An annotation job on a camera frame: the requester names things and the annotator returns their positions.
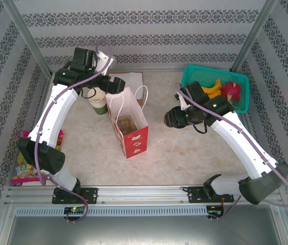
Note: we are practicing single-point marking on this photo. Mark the aluminium frame post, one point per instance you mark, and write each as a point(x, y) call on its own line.
point(24, 30)
point(256, 30)

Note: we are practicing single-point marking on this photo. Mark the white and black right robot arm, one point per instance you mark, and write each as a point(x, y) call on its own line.
point(243, 145)

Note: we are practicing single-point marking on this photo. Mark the teal plastic basket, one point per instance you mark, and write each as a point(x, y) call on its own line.
point(210, 72)

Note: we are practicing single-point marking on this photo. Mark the colourful fruit candy bag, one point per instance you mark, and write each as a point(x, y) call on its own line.
point(24, 173)

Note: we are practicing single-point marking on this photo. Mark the stack of paper cups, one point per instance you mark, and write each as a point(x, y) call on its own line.
point(99, 100)

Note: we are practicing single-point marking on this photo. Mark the aluminium table edge rail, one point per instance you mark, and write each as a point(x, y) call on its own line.
point(159, 70)

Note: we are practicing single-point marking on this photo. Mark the white paper napkin stack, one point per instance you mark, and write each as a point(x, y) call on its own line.
point(134, 80)

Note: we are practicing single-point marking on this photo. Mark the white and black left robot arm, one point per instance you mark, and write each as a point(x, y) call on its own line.
point(54, 114)

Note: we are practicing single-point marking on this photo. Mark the white paper bag red print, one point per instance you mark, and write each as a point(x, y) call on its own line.
point(136, 143)

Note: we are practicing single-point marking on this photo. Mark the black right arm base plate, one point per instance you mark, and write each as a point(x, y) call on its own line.
point(193, 195)

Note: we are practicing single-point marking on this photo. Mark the yellow toy banana bunch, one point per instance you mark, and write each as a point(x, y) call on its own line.
point(213, 89)

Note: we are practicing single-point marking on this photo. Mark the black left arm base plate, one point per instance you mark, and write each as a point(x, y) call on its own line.
point(92, 195)

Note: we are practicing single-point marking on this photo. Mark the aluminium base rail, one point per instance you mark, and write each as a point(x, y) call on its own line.
point(138, 194)

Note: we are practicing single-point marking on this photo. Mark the pink toy dragon fruit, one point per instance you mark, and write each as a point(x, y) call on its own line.
point(231, 92)

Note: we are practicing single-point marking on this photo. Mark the brown cardboard cup carrier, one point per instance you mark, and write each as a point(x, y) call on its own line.
point(128, 125)

